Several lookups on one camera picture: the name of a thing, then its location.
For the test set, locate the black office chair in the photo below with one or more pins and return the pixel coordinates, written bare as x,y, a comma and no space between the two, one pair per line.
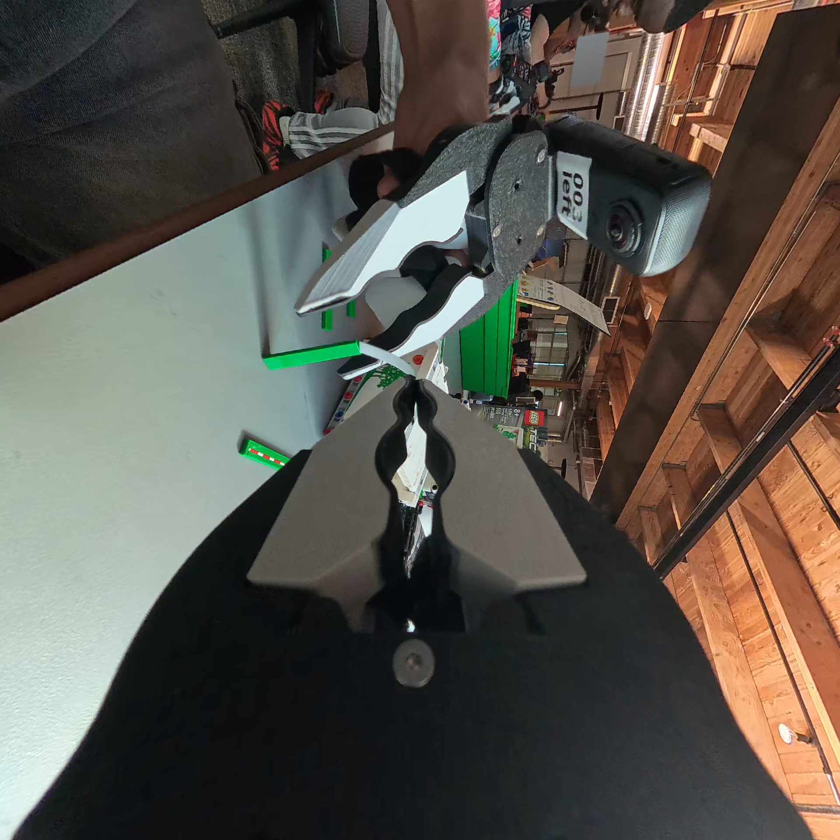
308,46

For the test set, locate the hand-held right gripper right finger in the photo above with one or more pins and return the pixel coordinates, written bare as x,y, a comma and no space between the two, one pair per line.
505,525

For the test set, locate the lego set box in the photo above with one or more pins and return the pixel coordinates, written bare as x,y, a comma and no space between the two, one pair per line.
518,423

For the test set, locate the white lego truck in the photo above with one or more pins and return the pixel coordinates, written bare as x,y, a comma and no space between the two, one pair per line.
367,400

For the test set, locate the person's left hand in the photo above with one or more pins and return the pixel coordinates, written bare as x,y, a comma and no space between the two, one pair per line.
426,124

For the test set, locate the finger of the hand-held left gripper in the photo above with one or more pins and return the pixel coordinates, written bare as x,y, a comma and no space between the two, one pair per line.
387,243
433,321

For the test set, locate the person's dark grey clothing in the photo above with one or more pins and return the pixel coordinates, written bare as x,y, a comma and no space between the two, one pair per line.
111,118

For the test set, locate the white printed paper sheet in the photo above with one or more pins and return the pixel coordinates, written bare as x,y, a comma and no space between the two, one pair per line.
571,298

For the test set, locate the green striped lego tile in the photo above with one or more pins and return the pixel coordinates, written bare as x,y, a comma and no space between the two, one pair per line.
262,453

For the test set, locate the black metal rail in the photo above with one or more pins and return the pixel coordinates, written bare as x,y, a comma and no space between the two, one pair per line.
754,459

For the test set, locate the long green lego tile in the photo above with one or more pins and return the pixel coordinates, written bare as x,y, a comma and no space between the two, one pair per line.
326,289
308,355

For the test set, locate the person's left forearm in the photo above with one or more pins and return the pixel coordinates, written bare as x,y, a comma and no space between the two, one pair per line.
433,46

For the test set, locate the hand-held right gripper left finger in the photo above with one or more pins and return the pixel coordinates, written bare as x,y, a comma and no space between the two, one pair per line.
315,525

